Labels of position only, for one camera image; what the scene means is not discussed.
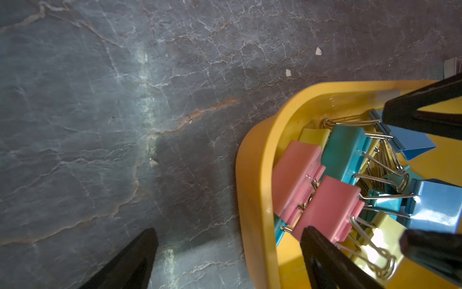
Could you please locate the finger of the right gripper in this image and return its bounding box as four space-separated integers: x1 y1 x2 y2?
383 74 462 140
399 230 462 287

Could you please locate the teal binder clip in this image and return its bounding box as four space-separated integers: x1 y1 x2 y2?
383 165 423 194
320 124 411 194
274 214 287 246
360 189 402 222

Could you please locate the yellow binder clip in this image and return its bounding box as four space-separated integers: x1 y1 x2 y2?
351 212 406 286
298 128 331 150

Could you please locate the pink binder clip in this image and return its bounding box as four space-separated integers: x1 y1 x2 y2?
271 140 326 226
291 177 397 279

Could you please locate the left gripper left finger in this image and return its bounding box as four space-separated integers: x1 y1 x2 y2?
81 228 158 289

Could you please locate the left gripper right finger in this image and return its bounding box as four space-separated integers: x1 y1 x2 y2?
300 226 382 289

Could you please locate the pink binder clip top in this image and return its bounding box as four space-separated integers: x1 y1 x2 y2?
291 177 397 279

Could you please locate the blue binder clip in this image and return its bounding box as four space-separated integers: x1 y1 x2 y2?
359 178 462 235
321 109 437 161

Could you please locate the dark blue notebook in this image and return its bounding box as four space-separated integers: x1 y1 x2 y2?
443 57 462 79

